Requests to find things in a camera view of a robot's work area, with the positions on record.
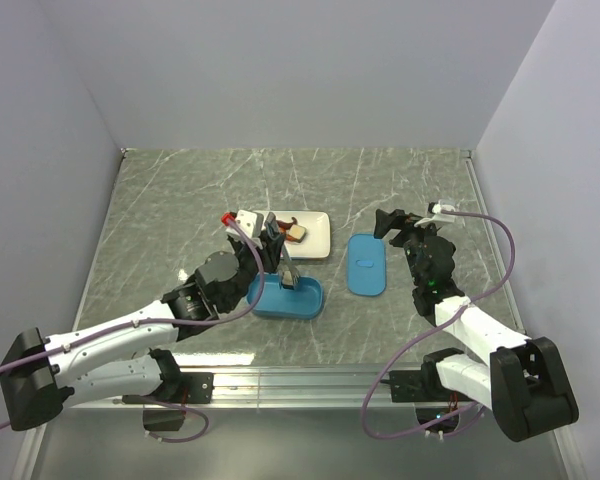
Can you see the white topped sushi piece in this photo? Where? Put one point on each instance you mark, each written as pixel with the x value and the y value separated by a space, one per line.
pixel 289 280

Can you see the blue lunch box lid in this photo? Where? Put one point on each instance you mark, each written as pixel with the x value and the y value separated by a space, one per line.
pixel 366 265

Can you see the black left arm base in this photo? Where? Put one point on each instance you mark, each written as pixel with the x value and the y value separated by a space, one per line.
pixel 166 410

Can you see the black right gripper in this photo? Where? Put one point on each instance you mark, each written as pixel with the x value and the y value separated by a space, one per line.
pixel 385 222

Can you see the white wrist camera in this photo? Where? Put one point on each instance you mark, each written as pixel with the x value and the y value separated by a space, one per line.
pixel 439 213
pixel 243 223

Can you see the white rectangular plate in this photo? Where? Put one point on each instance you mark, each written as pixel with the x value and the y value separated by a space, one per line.
pixel 317 243

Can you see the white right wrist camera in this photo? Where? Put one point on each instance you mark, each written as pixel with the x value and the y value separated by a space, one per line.
pixel 439 213

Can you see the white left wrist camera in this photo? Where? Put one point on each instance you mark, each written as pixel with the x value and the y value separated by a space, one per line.
pixel 243 223

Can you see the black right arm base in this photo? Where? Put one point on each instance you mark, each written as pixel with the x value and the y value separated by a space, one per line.
pixel 423 386

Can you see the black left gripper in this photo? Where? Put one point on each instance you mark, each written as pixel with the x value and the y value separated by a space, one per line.
pixel 273 246

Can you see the blue lunch box container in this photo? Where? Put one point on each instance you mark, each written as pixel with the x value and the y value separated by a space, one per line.
pixel 304 302

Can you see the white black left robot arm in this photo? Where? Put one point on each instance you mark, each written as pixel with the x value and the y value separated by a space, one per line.
pixel 128 356

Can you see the tan topped sushi piece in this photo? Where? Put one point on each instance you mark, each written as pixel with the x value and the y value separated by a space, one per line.
pixel 296 233

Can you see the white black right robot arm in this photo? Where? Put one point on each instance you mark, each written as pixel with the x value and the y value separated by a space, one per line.
pixel 521 380

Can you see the aluminium front rail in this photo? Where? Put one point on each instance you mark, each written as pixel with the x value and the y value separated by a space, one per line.
pixel 256 387

